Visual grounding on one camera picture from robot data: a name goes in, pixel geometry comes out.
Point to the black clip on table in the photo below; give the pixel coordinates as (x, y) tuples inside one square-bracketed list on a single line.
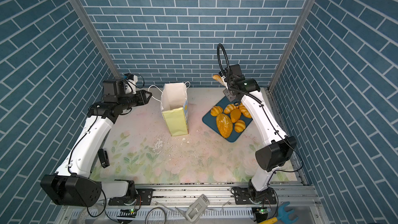
[(103, 158)]

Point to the teal rectangular tray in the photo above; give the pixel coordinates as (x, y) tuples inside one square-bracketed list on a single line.
[(210, 120)]

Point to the small striped croissant bun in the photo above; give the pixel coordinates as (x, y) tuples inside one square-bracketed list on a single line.
[(239, 126)]

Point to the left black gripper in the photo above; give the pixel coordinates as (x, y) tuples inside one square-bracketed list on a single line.
[(140, 95)]

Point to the grey plastic handheld device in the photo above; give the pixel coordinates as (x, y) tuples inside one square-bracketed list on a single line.
[(197, 209)]

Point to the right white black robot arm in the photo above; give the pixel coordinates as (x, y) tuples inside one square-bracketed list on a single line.
[(277, 148)]

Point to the large sesame oval bread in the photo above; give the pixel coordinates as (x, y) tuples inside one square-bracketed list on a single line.
[(224, 125)]

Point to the long braided bread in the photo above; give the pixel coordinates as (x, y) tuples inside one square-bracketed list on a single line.
[(220, 79)]

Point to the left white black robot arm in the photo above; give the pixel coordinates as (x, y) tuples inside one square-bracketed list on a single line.
[(70, 184)]

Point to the white paper gift bag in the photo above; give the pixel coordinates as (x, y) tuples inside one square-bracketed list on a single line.
[(174, 107)]

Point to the round ridged bun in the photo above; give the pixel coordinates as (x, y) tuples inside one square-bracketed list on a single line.
[(216, 110)]

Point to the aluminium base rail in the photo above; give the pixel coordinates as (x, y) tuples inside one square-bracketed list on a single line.
[(167, 204)]

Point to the plain orange oval bread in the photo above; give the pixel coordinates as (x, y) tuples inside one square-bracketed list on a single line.
[(235, 115)]

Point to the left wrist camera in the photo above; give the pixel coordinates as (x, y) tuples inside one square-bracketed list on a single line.
[(130, 81)]

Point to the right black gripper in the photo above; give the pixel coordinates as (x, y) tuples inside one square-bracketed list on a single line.
[(226, 91)]

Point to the clear tape roll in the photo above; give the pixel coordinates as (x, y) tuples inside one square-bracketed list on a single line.
[(86, 216)]

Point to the right twisted knot bread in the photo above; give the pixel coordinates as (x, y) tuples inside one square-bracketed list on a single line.
[(244, 111)]

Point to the blue yellow toy wrench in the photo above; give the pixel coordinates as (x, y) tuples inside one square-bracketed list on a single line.
[(287, 217)]

